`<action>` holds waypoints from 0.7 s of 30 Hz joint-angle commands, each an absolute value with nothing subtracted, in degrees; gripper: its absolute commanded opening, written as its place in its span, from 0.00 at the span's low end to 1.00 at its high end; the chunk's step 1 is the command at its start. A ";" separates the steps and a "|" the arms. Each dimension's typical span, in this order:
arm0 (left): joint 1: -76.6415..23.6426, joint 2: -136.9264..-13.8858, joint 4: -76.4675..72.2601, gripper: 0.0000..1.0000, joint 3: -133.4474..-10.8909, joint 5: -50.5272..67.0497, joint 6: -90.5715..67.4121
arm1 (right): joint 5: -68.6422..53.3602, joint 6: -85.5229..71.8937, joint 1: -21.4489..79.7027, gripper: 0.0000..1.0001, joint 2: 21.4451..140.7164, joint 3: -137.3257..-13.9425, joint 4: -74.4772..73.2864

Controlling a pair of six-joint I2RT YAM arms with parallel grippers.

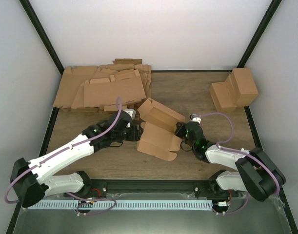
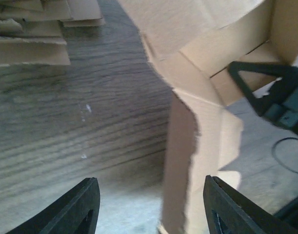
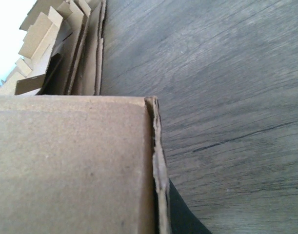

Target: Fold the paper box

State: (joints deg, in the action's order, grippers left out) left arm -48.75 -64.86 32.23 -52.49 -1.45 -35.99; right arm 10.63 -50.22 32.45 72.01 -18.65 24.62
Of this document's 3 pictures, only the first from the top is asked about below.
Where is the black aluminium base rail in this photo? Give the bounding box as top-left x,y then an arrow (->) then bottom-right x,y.
63,179 -> 237,198

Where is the black right frame post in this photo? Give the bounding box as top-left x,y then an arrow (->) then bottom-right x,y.
237,0 -> 282,68

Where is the low folded cardboard box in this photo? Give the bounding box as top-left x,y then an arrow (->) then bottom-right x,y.
209,82 -> 236,113

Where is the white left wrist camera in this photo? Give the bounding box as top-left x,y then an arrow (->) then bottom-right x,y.
124,109 -> 136,128

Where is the black frame post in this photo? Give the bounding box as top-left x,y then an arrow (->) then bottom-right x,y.
19,0 -> 64,75
237,0 -> 282,68

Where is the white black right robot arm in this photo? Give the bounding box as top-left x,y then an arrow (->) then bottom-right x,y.
175,121 -> 286,202

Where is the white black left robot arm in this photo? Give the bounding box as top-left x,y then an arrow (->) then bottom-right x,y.
10,109 -> 143,208

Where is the stack of flat cardboard blanks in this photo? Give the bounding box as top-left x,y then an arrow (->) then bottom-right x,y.
54,58 -> 152,111

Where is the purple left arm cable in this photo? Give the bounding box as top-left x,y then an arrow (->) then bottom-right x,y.
4,97 -> 122,217

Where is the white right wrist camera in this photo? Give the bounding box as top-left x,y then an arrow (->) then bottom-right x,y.
189,114 -> 201,124

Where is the brown cardboard box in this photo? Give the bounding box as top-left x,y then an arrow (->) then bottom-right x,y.
137,98 -> 186,161

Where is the black left frame post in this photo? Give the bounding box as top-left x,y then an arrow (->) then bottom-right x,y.
19,0 -> 64,75

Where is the tall folded cardboard box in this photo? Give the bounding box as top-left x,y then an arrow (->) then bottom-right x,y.
225,68 -> 258,107

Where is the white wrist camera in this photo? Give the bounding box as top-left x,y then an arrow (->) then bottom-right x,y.
124,109 -> 136,128
189,114 -> 201,124

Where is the light blue slotted cable duct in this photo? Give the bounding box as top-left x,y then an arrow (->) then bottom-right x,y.
28,200 -> 213,211

